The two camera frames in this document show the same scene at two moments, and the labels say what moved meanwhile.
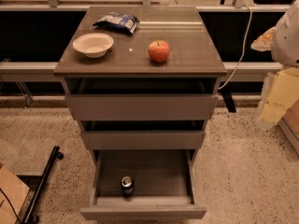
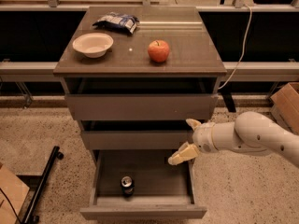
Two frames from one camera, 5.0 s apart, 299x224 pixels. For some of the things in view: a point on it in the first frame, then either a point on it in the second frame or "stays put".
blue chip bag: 118,21 stays put
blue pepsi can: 127,186 stays put
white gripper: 287,44 to 203,136
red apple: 159,50 stays put
